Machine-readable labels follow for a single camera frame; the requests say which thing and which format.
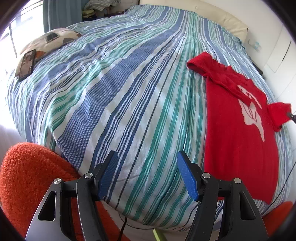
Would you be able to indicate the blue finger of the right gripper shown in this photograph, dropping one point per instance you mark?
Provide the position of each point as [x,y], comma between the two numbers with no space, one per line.
[291,117]

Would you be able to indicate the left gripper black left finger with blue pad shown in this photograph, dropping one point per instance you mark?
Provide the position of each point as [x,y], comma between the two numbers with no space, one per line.
[69,206]

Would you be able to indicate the red sweater white motif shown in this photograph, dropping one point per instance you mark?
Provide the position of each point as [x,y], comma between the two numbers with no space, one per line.
[241,128]

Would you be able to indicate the pile of folded clothes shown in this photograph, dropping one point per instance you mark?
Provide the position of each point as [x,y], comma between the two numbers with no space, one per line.
[91,8]

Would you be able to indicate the white wardrobe doors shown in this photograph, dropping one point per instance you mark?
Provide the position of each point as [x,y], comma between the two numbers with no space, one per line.
[279,71]

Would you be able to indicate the dark wooden nightstand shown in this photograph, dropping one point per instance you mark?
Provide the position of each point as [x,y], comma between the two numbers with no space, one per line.
[257,68]

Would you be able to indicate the orange fluffy garment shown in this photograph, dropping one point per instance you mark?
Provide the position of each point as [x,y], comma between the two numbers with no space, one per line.
[27,172]

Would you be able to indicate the cream padded headboard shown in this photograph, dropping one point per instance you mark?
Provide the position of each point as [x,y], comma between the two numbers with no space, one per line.
[211,12]

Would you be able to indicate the blue green striped bedspread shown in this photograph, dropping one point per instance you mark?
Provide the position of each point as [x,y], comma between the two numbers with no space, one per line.
[125,86]

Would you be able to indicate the black smartphone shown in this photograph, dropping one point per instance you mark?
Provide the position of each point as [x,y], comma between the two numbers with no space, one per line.
[27,65]

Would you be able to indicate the beige patterned cushion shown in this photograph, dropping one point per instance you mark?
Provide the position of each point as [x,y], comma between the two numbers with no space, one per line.
[47,43]

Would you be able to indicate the teal curtain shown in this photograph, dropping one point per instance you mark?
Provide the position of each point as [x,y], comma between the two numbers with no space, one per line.
[62,13]

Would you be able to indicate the wall socket with sticker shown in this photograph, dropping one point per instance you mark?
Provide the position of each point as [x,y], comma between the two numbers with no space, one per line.
[254,44]

